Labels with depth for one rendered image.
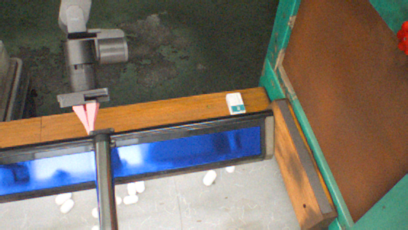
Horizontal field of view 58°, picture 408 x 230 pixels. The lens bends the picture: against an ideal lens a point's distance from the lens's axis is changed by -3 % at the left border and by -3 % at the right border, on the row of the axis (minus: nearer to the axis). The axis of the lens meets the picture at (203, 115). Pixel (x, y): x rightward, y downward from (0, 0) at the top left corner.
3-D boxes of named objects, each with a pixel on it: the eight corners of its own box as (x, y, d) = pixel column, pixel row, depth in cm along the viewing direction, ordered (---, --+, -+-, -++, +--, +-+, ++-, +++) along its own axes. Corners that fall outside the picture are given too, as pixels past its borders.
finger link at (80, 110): (114, 136, 76) (106, 90, 75) (78, 142, 75) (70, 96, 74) (115, 133, 83) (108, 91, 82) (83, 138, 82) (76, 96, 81)
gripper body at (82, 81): (108, 97, 76) (103, 60, 75) (57, 104, 74) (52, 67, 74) (111, 97, 82) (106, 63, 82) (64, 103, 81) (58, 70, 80)
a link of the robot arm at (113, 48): (62, 16, 81) (64, 4, 73) (114, 13, 85) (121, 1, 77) (70, 70, 81) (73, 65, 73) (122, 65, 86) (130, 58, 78)
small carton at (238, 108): (225, 98, 99) (226, 94, 98) (238, 97, 100) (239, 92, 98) (231, 116, 96) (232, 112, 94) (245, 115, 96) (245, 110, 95)
